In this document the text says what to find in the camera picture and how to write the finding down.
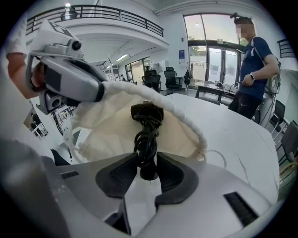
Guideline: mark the black mesh chair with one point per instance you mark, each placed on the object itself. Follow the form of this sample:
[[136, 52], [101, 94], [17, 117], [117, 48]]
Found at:
[[278, 114]]

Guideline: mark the grey backpack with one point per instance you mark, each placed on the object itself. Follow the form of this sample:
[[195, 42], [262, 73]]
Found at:
[[273, 81]]

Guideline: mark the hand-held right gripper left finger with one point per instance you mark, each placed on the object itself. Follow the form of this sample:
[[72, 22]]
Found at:
[[116, 174]]

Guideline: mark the person's left forearm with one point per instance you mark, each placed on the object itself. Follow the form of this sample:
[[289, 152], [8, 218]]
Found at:
[[18, 76]]

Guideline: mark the black head-worn camera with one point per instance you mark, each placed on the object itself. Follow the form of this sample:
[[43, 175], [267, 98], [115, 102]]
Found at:
[[234, 15]]

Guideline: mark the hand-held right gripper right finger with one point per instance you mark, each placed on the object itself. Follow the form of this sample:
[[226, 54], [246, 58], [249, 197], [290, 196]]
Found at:
[[177, 179]]

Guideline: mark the blue wall poster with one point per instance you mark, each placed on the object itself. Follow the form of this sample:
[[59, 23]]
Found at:
[[181, 54]]

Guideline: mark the black mezzanine railing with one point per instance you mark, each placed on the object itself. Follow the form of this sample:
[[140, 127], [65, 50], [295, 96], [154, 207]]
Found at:
[[104, 14], [285, 48]]

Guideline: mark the glass entrance doors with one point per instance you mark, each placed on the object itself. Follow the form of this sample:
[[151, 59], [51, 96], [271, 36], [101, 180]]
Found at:
[[214, 46]]

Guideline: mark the black hair dryer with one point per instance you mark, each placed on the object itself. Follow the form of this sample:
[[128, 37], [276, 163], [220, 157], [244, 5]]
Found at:
[[145, 114]]

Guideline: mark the white wristwatch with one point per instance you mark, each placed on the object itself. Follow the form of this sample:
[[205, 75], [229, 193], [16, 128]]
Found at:
[[252, 76]]

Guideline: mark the person's black trousers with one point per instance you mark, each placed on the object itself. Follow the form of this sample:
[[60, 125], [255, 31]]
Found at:
[[59, 159]]

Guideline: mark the black office chair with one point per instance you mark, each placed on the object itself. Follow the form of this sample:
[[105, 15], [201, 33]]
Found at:
[[173, 77], [151, 80]]

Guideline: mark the grey dining chair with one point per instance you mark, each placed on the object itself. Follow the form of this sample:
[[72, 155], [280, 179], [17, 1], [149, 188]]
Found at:
[[289, 139]]

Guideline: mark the black-legged table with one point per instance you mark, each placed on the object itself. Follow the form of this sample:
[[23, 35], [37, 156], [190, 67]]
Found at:
[[214, 87]]

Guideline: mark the person's left hand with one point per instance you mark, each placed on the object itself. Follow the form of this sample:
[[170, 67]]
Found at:
[[38, 76]]

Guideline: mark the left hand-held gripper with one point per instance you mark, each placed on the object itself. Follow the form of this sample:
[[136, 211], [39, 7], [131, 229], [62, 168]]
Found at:
[[53, 37]]

